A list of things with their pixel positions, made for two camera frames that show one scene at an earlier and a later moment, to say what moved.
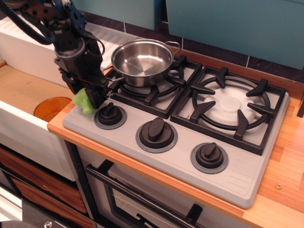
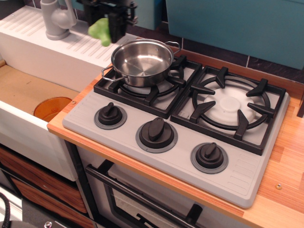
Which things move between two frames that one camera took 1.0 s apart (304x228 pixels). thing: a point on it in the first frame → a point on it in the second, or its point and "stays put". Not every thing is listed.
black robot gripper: [80, 64] → [118, 22]
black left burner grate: [162, 100] stays put
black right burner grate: [242, 110] stays put
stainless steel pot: [143, 63] stays put
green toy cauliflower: [81, 99] → [100, 30]
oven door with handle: [124, 196] stays put
